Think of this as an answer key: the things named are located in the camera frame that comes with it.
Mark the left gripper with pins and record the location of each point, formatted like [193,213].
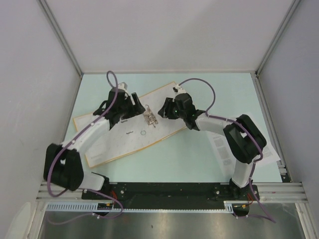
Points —
[133,112]

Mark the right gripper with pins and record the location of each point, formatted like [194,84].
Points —
[165,111]

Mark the yellow ring binder folder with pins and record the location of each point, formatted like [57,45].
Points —
[103,144]

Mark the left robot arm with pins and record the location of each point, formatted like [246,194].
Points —
[63,162]

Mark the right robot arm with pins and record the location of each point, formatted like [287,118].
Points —
[245,140]

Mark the metal lever arch mechanism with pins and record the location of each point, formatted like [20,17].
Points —
[149,116]

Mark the printed paper stack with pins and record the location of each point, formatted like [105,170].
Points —
[266,170]

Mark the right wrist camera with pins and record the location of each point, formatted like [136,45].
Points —
[178,90]

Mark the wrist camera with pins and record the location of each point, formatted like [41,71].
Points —
[122,87]
[178,90]

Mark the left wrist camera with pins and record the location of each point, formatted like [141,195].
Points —
[122,87]

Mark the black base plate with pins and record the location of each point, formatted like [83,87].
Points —
[177,196]

